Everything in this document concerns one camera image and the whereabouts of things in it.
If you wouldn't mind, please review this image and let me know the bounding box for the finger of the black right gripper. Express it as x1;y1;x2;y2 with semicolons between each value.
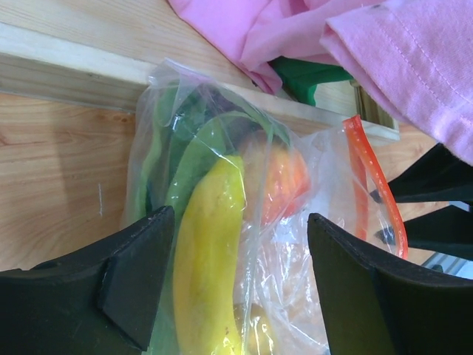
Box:
389;143;472;203
404;206;472;255

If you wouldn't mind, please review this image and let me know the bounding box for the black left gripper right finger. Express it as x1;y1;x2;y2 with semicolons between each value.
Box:
307;213;472;354

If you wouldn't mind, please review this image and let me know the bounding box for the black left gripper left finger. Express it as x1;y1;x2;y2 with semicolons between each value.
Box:
1;206;174;354

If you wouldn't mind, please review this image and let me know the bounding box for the orange fake peach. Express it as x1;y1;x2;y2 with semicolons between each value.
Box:
239;130;311;227

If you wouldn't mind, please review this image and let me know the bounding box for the clear zip top bag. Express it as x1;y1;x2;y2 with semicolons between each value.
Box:
123;61;407;354

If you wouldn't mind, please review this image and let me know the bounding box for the yellow fake banana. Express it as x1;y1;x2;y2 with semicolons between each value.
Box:
173;155;245;354

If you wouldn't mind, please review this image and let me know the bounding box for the green fake lettuce leaf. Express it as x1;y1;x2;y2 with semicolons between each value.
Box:
125;80;296;354

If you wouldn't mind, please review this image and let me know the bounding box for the pink shirt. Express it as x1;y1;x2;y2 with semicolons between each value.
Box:
171;1;472;163

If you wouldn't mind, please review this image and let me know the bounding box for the green sleeveless shirt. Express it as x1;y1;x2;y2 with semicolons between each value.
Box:
269;57;353;107

